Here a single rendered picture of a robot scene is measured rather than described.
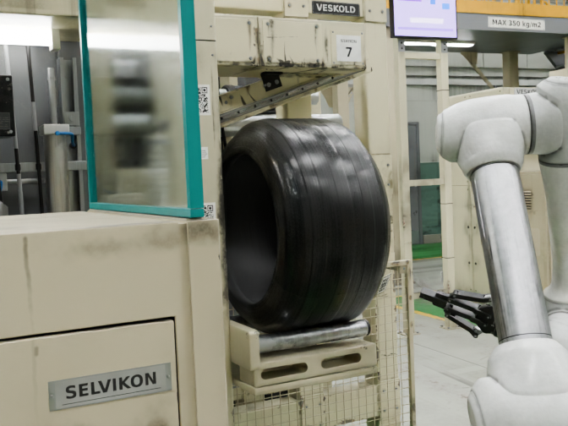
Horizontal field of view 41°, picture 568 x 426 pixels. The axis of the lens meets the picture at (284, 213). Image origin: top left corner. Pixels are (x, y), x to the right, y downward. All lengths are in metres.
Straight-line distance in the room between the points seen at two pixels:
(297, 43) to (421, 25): 3.88
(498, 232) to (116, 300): 0.87
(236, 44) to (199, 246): 1.32
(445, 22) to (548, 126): 4.64
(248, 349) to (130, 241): 0.94
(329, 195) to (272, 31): 0.66
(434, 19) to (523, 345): 4.92
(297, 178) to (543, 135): 0.56
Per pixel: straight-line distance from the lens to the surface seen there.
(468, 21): 9.35
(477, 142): 1.64
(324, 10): 2.76
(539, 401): 1.45
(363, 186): 1.87
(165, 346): 0.97
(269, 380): 1.89
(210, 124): 1.89
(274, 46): 2.28
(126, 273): 0.94
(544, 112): 1.69
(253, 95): 2.39
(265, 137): 1.91
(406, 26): 6.08
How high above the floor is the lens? 1.32
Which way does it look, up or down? 3 degrees down
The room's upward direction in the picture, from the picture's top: 3 degrees counter-clockwise
